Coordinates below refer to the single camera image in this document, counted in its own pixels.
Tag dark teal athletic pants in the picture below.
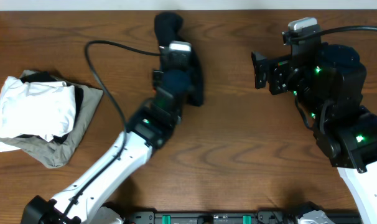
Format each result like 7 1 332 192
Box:
154 12 205 106

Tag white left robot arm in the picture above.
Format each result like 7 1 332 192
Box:
21 70 192 223

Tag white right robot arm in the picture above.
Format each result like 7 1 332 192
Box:
251 43 377 223

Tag white folded garment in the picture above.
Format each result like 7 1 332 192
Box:
0 77 77 142

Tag beige folded garment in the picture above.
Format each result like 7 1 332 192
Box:
0 70 103 169

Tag black folded garment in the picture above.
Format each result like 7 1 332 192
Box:
20 72 83 144

